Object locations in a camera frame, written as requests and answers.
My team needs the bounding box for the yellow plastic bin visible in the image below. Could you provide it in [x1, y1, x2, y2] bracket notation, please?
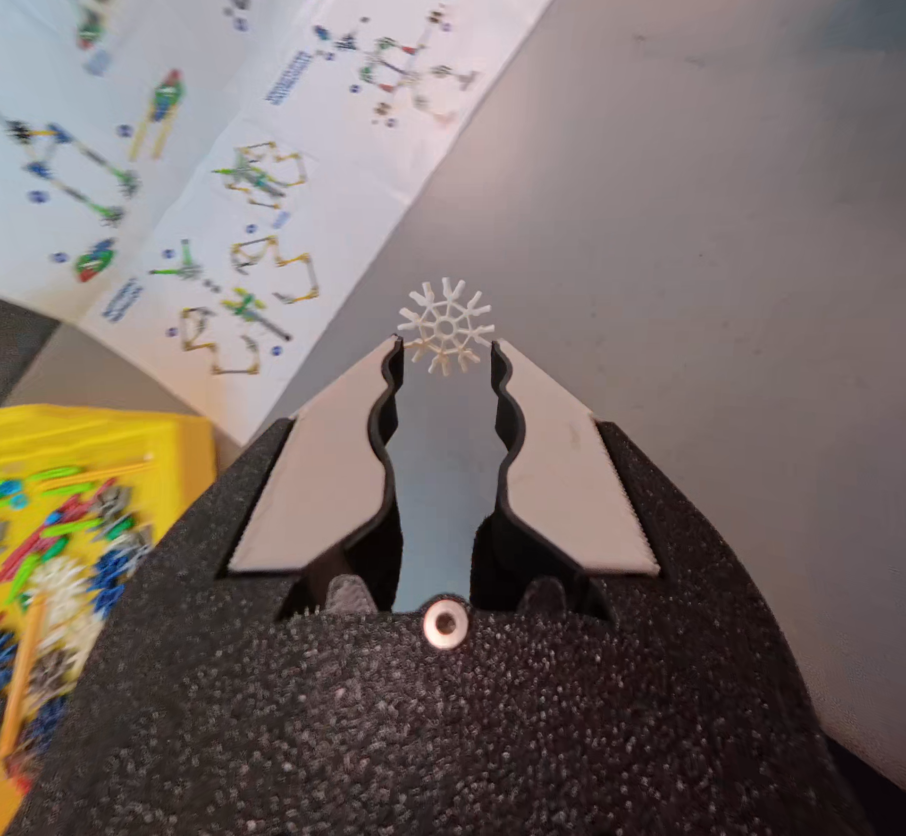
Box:
[0, 403, 218, 805]

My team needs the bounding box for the grey desk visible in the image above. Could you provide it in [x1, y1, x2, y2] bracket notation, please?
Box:
[0, 0, 906, 805]

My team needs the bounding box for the folded paper instruction sheet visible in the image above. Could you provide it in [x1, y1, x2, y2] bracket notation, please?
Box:
[0, 0, 603, 444]

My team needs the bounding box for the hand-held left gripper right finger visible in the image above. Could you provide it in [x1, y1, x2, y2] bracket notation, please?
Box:
[490, 339, 662, 578]

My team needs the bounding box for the pile of colourful building pieces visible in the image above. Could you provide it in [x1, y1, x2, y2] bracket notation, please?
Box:
[0, 452, 155, 780]

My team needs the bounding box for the white snowflake connector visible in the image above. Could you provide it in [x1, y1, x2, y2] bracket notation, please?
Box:
[396, 277, 494, 377]

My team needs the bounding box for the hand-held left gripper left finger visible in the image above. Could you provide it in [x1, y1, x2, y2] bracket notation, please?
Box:
[226, 335, 406, 614]

